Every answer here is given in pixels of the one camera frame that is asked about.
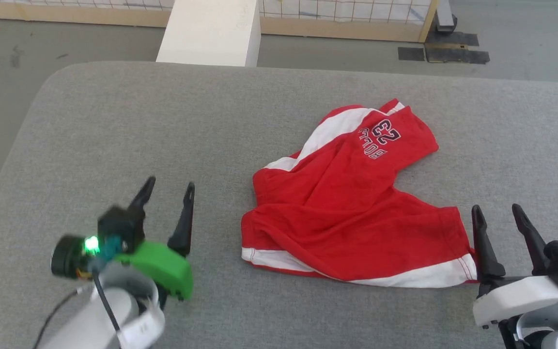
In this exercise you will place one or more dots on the black round left wrist knob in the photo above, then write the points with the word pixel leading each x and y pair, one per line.
pixel 66 257

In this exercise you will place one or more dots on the small black floor mat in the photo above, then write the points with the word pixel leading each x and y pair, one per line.
pixel 410 54

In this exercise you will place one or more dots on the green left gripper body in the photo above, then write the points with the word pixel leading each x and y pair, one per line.
pixel 162 266

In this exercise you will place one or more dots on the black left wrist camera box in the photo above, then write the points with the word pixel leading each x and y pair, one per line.
pixel 120 228

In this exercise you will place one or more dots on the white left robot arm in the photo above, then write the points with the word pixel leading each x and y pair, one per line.
pixel 87 320

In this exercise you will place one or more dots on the white square pillar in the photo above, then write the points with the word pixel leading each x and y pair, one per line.
pixel 211 31

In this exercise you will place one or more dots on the red white striped shorts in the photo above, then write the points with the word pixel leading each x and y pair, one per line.
pixel 347 213

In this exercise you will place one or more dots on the wooden framed mesh fence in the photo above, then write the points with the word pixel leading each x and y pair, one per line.
pixel 347 22

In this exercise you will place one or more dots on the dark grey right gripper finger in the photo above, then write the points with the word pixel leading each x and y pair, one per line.
pixel 485 247
pixel 531 237

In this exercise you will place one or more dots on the grey wheeled machine base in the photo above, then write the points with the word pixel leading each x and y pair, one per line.
pixel 446 14

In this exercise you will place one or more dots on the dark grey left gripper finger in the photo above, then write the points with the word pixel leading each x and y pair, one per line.
pixel 142 196
pixel 183 228

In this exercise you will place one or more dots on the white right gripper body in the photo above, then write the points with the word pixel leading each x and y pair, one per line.
pixel 516 298

